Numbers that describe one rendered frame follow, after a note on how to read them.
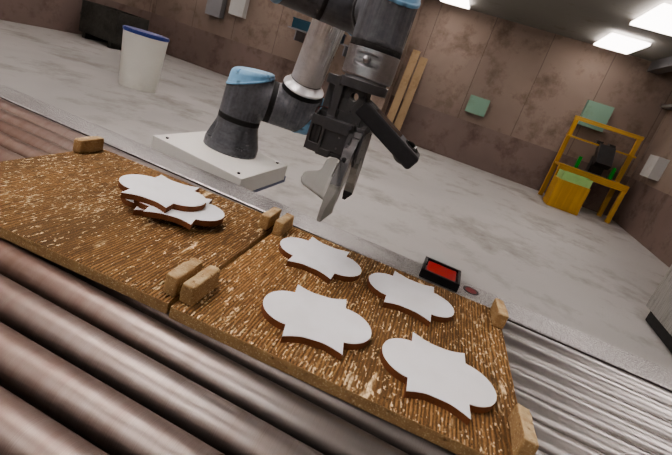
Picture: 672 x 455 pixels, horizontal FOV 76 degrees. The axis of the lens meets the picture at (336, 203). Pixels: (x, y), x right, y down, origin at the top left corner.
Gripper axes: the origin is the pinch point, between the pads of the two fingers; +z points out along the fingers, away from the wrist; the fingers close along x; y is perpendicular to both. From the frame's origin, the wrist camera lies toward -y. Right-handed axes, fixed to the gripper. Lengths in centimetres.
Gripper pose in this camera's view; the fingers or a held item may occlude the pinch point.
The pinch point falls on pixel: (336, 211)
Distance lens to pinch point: 68.1
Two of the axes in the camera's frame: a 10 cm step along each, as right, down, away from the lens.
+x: -2.6, 2.2, -9.4
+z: -3.0, 9.1, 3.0
